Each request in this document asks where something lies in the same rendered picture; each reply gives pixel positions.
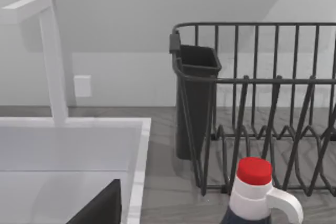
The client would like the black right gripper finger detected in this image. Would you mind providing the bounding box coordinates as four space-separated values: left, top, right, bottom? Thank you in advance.
66 178 122 224

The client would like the white sink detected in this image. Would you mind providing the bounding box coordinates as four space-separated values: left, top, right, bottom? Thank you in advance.
0 117 152 224

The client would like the dark grey cutlery holder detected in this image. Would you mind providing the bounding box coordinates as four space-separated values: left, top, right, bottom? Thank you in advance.
174 45 222 160

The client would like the tall white tap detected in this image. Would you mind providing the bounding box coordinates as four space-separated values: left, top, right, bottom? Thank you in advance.
1 0 69 125

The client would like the red capped white blue bottle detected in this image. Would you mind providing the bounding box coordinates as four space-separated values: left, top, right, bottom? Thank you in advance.
222 156 304 224

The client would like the white wall socket plate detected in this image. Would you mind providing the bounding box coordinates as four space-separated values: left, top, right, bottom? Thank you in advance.
73 75 92 98

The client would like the black wire dish rack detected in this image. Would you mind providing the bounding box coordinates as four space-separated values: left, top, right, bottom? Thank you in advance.
169 22 336 197

